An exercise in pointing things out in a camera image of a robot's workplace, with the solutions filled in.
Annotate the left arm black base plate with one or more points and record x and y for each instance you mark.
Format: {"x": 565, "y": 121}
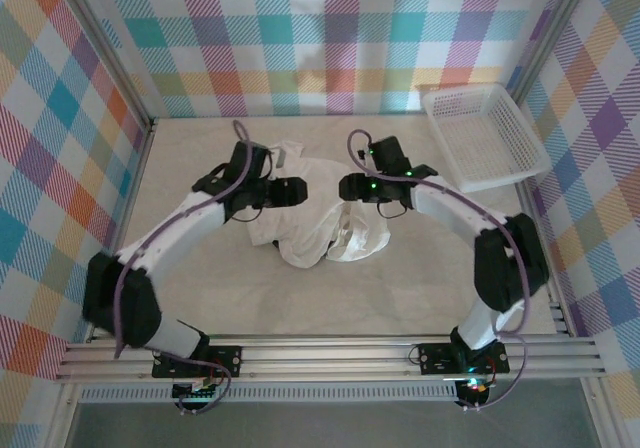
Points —
{"x": 227, "y": 360}

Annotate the white plastic mesh basket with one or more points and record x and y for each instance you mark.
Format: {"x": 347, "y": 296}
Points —
{"x": 480, "y": 133}

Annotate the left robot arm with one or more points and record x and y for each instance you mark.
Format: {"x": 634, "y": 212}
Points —
{"x": 175, "y": 228}

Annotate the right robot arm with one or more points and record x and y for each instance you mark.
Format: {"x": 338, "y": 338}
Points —
{"x": 450, "y": 208}

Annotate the white t-shirt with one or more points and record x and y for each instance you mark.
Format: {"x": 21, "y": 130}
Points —
{"x": 305, "y": 238}

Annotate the aluminium frame post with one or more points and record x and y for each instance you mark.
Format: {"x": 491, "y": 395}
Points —
{"x": 107, "y": 53}
{"x": 550, "y": 33}

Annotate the long aluminium base beam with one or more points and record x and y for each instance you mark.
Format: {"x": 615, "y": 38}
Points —
{"x": 325, "y": 358}

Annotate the aluminium side rail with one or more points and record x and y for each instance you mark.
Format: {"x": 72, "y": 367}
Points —
{"x": 139, "y": 168}
{"x": 602, "y": 413}

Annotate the thin aluminium wall rail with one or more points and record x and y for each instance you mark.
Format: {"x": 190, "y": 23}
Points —
{"x": 300, "y": 116}

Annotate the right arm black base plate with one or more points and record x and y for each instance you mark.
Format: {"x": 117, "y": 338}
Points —
{"x": 435, "y": 358}

